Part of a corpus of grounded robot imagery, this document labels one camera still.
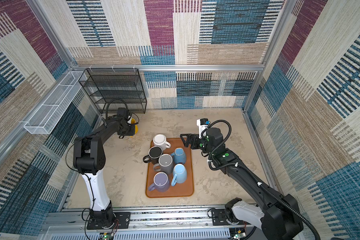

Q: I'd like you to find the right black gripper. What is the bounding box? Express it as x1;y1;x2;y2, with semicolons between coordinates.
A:
180;133;215;156

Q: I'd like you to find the yellow mug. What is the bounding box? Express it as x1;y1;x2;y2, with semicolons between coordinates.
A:
128;118;138;137

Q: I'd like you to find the light blue mug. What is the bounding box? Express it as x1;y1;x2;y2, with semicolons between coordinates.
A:
171;164;188;187

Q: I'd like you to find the brown plastic tray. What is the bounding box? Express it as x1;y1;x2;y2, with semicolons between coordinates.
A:
146;138;194;198

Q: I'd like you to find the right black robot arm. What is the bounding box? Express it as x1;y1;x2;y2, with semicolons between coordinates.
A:
180;118;321;240

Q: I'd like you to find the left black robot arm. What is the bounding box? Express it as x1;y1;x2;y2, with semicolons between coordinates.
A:
71;98;138;230

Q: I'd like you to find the teal blue mug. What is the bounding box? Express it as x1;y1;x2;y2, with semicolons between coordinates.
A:
171;148;187;165

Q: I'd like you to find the white mug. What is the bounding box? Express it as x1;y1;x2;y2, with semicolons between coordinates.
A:
153;134;172;151

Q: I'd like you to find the grey mug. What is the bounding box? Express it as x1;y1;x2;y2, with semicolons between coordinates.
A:
153;154;174;176

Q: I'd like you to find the black mug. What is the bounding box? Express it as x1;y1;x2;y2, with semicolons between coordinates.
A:
143;146;163;165

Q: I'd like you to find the purple mug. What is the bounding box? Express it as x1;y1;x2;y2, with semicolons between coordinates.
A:
148;172;170;193

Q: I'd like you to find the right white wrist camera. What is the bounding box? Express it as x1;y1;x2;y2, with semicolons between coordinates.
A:
197;118;210;139

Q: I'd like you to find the black wire shelf rack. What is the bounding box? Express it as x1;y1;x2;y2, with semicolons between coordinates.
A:
79;68;147;115

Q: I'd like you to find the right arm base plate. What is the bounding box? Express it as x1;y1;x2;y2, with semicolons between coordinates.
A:
207;208;239;226

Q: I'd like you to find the white wire mesh basket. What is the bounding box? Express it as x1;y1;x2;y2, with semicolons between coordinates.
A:
24;71;87;135

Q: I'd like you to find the aluminium mounting rail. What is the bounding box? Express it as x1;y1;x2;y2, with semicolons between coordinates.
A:
38;205;265;240

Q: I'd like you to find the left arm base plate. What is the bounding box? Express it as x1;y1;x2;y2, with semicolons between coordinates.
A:
86;212;131;231

